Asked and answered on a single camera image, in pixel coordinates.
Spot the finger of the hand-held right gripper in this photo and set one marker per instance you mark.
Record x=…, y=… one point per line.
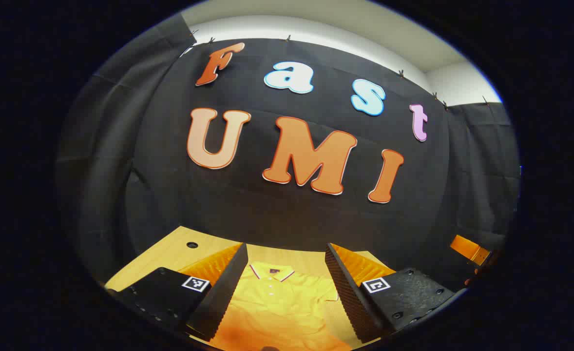
x=467, y=248

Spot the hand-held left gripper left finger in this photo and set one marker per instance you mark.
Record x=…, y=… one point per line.
x=221, y=292

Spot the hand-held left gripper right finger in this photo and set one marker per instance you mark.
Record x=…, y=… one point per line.
x=348, y=292

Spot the orange T-shirt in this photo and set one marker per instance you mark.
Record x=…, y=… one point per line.
x=277, y=304

